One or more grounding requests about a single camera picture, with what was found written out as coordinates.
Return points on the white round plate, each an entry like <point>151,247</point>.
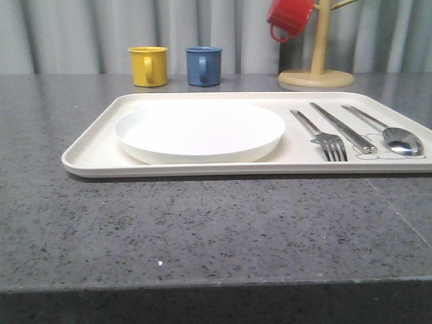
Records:
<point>199,133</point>

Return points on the silver metal fork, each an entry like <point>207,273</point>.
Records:
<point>331,144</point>

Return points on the silver chopstick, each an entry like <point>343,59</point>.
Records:
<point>339,127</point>
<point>346,126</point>

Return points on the silver metal spoon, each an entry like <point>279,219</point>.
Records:
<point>398,140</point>

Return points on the blue enamel mug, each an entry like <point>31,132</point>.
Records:
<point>203,65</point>

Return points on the yellow enamel mug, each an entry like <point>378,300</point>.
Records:
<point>149,66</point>

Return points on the cream rabbit print tray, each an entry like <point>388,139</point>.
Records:
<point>97,153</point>

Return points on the wooden mug tree stand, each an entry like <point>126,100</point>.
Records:
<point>318,76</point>

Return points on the red enamel mug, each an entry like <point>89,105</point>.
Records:
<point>290,16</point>

